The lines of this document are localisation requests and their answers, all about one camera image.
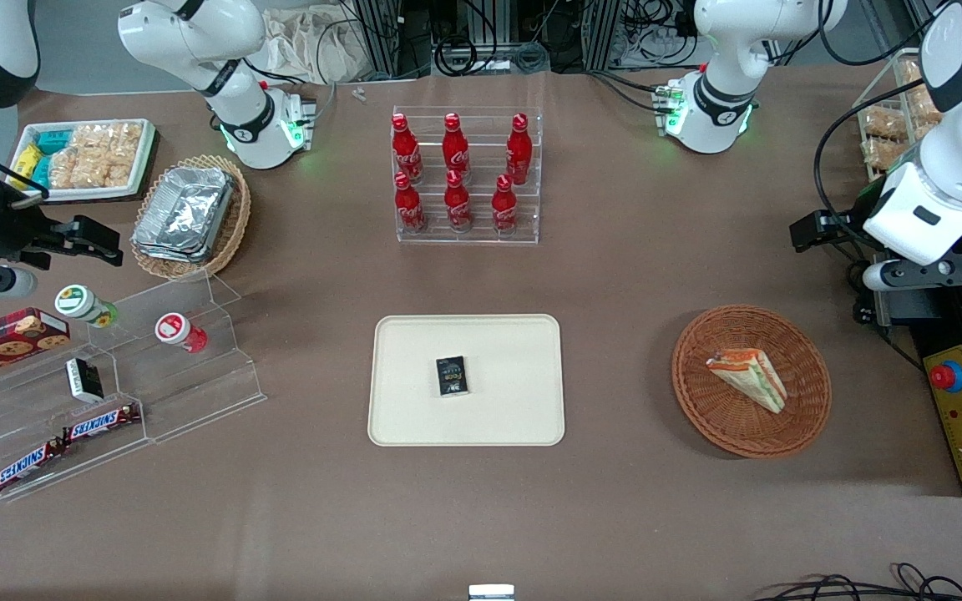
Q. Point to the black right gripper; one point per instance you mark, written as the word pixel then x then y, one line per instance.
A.
pixel 12 234

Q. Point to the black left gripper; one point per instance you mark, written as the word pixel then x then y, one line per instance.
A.
pixel 833 226

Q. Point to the triangular sandwich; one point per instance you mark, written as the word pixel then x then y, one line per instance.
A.
pixel 750 380

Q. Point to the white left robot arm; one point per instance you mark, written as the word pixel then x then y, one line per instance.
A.
pixel 961 159

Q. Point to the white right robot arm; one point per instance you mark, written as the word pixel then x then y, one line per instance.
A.
pixel 247 117

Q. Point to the white rectangular snack tray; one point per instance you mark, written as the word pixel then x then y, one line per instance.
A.
pixel 143 159

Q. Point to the light oval wicker basket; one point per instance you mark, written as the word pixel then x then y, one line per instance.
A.
pixel 235 225

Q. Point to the round brown wicker basket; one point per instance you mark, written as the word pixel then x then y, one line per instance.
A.
pixel 715 409

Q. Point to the beige plastic tray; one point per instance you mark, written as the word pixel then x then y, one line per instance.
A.
pixel 514 409

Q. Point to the green-lidded drink cup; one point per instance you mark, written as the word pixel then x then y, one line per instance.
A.
pixel 84 305

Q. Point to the bagged rice crackers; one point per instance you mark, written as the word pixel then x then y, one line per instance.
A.
pixel 97 154

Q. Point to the stacked aluminium foil containers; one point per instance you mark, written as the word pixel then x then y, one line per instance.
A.
pixel 184 213

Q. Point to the yellow snack packet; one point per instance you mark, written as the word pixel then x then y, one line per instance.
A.
pixel 26 160

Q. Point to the teal snack packet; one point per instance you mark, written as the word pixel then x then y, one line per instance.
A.
pixel 53 140

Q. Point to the packaged bread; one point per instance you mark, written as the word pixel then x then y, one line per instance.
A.
pixel 883 123

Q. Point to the red-lidded drink cup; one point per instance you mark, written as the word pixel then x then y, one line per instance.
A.
pixel 180 331

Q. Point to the red cookie box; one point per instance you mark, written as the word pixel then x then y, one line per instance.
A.
pixel 5 342

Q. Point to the small black white box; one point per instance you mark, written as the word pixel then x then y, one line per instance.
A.
pixel 83 380

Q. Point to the clear acrylic step display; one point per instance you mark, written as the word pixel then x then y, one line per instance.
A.
pixel 189 392

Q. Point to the snickers chocolate bar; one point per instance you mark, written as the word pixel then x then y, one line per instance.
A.
pixel 101 423
pixel 26 466

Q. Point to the beige cloth bag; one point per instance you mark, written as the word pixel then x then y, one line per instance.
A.
pixel 314 46

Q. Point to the red cola bottle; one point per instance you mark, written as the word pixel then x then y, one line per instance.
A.
pixel 456 152
pixel 407 154
pixel 408 207
pixel 518 154
pixel 458 204
pixel 503 209

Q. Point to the clear acrylic bottle rack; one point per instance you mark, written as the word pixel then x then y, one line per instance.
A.
pixel 481 229

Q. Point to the small black snack packet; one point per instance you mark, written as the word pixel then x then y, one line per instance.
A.
pixel 452 376

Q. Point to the small white device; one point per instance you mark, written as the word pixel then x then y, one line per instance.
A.
pixel 491 593

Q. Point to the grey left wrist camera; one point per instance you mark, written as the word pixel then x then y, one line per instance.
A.
pixel 932 271

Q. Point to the aluminium frame rack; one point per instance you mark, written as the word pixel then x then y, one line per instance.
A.
pixel 389 37
pixel 602 33

